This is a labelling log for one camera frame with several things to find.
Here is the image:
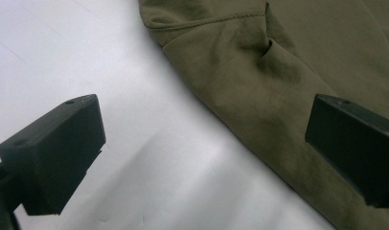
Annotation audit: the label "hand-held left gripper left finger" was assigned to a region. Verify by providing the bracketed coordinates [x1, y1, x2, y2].
[0, 93, 107, 217]

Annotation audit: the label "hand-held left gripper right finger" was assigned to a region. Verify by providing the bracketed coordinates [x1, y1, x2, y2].
[304, 93, 389, 210]

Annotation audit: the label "olive green shorts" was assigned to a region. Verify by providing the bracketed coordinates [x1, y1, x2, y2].
[138, 0, 389, 230]

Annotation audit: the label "white table board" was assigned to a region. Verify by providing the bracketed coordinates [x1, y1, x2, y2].
[0, 0, 338, 230]

